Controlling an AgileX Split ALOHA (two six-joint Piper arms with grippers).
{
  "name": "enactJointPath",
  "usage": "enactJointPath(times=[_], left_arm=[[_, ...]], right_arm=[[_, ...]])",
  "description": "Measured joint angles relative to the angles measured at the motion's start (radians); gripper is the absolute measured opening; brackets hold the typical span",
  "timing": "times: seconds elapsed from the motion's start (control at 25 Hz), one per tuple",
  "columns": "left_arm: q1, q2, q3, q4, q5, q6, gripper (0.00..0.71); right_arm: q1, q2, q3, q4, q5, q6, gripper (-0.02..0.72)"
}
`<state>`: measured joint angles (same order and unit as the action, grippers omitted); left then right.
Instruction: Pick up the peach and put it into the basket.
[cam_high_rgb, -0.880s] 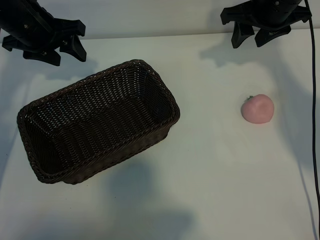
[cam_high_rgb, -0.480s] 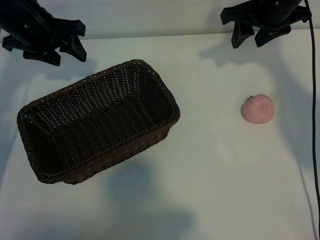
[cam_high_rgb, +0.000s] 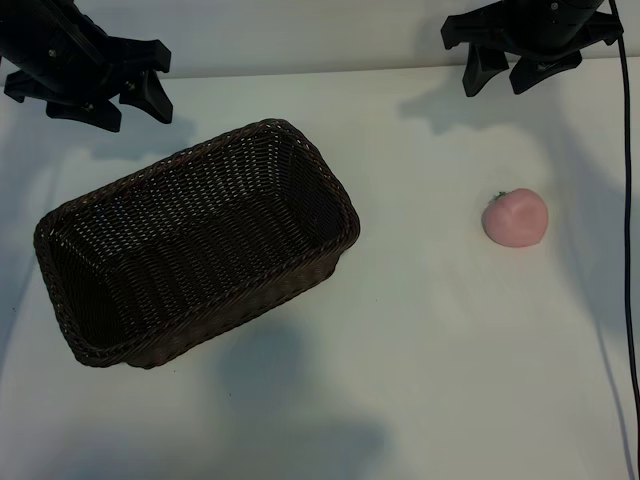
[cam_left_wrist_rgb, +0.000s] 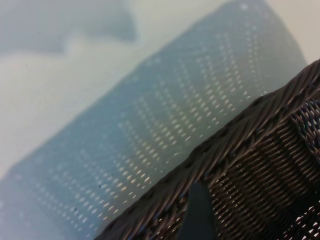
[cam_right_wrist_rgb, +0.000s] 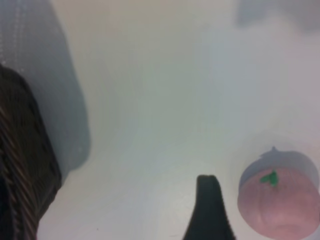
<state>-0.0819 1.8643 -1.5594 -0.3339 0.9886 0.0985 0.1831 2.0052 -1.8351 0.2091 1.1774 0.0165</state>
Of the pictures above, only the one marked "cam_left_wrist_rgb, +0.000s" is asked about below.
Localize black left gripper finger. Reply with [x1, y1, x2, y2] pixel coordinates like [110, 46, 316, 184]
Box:
[176, 181, 217, 240]

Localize dark brown wicker basket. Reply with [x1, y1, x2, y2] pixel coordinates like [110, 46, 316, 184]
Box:
[93, 58, 320, 240]

